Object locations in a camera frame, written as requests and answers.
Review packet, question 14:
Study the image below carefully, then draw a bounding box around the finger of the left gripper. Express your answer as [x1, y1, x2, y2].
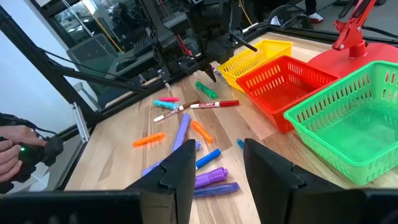
[204, 64, 218, 83]

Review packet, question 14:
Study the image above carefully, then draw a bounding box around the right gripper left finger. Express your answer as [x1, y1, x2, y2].
[0, 139, 197, 224]

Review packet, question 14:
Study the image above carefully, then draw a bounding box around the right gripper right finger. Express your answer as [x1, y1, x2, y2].
[244, 138, 398, 224]

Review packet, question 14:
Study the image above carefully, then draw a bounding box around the green highlighter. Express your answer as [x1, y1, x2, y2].
[195, 81, 219, 100]

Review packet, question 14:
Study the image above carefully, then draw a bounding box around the red Expo marker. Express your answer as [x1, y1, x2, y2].
[190, 100, 240, 110]

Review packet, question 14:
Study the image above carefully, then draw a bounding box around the chunky purple marker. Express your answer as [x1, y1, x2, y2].
[194, 167, 229, 190]

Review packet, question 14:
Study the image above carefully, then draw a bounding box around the violet pen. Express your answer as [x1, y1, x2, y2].
[193, 182, 241, 198]

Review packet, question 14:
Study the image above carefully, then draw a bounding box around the blue Expo marker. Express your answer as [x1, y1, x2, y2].
[195, 148, 222, 170]

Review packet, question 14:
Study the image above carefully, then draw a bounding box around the brown Expo marker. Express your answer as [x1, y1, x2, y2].
[153, 98, 201, 123]

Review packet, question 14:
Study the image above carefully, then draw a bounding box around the cyan Sharpie highlighter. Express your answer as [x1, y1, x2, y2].
[153, 100, 180, 111]

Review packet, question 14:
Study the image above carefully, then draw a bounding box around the purple highlighter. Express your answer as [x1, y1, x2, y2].
[141, 141, 202, 177]
[172, 113, 191, 153]

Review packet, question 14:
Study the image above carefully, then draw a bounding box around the orange highlighter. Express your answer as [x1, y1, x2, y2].
[191, 119, 214, 144]
[132, 132, 165, 147]

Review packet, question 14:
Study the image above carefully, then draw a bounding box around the yellow plastic basket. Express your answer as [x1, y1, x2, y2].
[216, 39, 294, 93]

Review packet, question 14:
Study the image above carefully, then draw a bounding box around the black floor fan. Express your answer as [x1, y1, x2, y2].
[266, 4, 312, 30]

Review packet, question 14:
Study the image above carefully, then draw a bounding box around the red plastic basket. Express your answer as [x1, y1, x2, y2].
[235, 55, 340, 134]

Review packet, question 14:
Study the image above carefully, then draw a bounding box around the person's leg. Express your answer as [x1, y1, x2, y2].
[304, 0, 318, 15]

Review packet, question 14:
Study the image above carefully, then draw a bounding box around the white and red shoe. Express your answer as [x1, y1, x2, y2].
[307, 11, 324, 24]

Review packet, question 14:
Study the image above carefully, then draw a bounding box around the green plastic basket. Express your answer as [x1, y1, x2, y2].
[283, 60, 398, 187]

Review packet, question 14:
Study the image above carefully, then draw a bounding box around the grey side desk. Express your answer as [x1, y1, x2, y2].
[67, 32, 125, 106]

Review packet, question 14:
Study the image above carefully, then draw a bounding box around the red desk lamp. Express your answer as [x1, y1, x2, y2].
[307, 0, 398, 78]

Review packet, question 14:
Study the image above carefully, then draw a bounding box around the person's hand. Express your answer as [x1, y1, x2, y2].
[0, 140, 22, 184]
[0, 124, 47, 147]

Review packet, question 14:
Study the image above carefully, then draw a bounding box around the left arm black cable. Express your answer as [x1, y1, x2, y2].
[229, 30, 259, 52]

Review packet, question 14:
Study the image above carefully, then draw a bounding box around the yellow cable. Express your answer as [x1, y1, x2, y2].
[238, 0, 253, 26]

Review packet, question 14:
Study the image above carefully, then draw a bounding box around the silver metal bracket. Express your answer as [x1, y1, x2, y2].
[71, 102, 91, 142]

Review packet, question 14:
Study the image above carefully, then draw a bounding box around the black lamp cord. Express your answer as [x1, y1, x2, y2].
[362, 26, 398, 40]

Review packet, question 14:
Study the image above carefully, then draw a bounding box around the black aluminium table frame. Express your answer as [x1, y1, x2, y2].
[0, 4, 398, 190]

